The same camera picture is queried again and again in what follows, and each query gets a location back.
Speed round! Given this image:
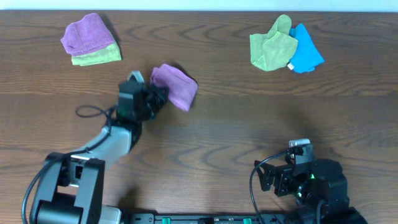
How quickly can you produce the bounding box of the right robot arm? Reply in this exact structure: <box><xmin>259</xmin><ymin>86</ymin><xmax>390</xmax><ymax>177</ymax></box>
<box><xmin>249</xmin><ymin>139</ymin><xmax>367</xmax><ymax>224</ymax></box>

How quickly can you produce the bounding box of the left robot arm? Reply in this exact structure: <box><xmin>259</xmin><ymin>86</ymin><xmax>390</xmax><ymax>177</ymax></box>
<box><xmin>21</xmin><ymin>81</ymin><xmax>169</xmax><ymax>223</ymax></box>

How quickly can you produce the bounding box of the blue cloth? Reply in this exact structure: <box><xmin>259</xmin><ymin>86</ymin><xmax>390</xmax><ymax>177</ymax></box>
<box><xmin>287</xmin><ymin>24</ymin><xmax>325</xmax><ymax>73</ymax></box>

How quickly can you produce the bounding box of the purple microfiber cloth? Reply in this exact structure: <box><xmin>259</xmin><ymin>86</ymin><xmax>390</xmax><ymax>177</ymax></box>
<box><xmin>150</xmin><ymin>63</ymin><xmax>198</xmax><ymax>111</ymax></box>

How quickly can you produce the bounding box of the crumpled green cloth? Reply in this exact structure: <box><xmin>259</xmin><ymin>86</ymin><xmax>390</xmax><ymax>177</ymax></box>
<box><xmin>249</xmin><ymin>14</ymin><xmax>299</xmax><ymax>72</ymax></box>

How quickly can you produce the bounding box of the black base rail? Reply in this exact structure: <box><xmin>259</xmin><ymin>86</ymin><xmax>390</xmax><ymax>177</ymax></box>
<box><xmin>120</xmin><ymin>213</ymin><xmax>305</xmax><ymax>224</ymax></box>

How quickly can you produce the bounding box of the folded green cloth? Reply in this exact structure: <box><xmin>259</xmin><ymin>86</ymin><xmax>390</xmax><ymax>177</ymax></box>
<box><xmin>72</xmin><ymin>43</ymin><xmax>122</xmax><ymax>67</ymax></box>

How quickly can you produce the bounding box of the folded purple cloth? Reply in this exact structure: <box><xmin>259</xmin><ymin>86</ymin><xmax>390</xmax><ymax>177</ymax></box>
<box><xmin>60</xmin><ymin>13</ymin><xmax>116</xmax><ymax>56</ymax></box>

